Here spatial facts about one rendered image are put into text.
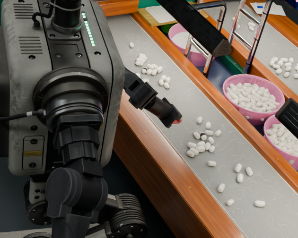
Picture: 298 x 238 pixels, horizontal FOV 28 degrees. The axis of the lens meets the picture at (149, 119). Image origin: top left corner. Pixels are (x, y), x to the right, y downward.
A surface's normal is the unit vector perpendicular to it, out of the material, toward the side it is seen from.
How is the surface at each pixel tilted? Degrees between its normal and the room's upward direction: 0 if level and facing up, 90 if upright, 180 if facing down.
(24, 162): 89
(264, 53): 0
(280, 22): 0
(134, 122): 0
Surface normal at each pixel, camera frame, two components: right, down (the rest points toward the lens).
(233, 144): 0.17, -0.76
